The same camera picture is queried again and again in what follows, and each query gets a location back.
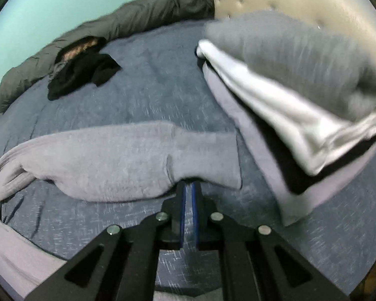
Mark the light grey fleece garment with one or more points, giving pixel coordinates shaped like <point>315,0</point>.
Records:
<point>112,156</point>

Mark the dark grey rolled duvet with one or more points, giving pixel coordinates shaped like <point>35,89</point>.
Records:
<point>128,15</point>

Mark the lavender folded garment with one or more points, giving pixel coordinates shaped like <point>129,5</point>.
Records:
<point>238,109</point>

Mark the white folded garment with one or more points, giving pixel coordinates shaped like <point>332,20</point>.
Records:
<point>269,100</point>

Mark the brown patterned cloth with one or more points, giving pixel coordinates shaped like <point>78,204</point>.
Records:
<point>78,48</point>

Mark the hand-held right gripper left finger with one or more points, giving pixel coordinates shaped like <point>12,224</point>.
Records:
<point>182,216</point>

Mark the slate grey garment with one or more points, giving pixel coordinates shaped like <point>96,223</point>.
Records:
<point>59,67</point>

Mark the black folded garment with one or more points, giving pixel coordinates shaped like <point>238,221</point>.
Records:
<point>288,169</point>

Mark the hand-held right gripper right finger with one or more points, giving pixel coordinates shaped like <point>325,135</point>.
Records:
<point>195,216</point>

